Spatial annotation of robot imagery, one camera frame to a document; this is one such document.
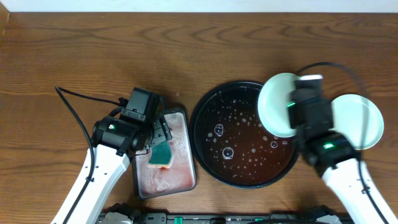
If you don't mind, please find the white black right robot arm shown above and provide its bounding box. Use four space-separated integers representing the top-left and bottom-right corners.
287 95 397 223

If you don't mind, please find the pale green plate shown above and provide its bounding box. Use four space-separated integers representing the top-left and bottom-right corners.
331 94 384 150
257 73 298 138

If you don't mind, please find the round black tray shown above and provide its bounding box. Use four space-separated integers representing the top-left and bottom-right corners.
188 81 299 189

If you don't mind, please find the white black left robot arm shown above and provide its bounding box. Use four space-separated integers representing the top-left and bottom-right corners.
52 139 174 223

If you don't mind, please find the green yellow sponge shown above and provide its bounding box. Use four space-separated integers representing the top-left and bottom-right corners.
148 141 172 169

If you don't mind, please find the rectangular black soapy water tray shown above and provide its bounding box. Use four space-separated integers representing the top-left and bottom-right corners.
132 108 197 200

